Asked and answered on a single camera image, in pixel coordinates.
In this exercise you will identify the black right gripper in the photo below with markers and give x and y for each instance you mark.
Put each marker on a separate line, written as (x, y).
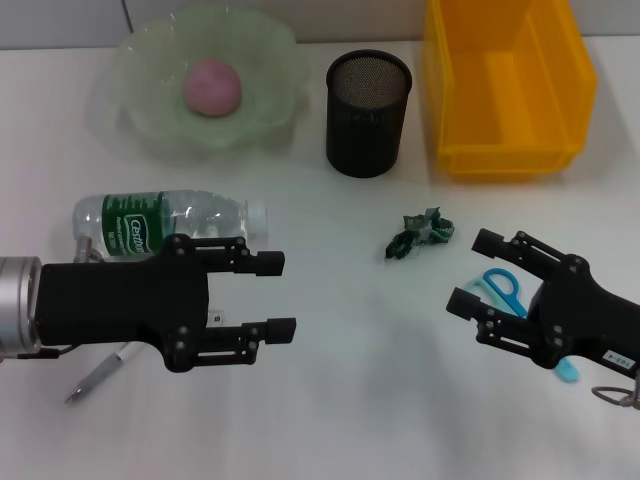
(580, 320)

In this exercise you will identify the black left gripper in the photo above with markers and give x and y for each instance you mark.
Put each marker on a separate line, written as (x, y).
(115, 305)

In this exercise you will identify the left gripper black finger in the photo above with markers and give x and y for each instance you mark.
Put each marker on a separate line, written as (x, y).
(280, 330)

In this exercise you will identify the green plastic wrapper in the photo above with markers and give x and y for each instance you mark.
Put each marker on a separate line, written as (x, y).
(420, 232)

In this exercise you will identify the clear green-label water bottle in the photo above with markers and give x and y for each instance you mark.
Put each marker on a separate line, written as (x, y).
(130, 220)

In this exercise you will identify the pink peach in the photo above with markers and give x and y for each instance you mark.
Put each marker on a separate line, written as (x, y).
(212, 87)

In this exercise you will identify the light blue scissors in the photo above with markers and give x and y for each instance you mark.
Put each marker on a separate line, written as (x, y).
(505, 292)

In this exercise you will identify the clear plastic ruler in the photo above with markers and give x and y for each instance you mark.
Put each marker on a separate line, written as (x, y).
(217, 318)

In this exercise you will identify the black mesh pen holder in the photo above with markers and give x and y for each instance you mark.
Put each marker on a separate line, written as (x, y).
(367, 125)

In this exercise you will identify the translucent green fruit bowl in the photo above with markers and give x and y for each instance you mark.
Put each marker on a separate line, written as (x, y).
(260, 85)

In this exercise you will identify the silver white pen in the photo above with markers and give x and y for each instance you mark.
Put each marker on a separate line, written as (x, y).
(95, 380)

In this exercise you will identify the yellow plastic bin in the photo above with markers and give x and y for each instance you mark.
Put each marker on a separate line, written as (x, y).
(505, 75)

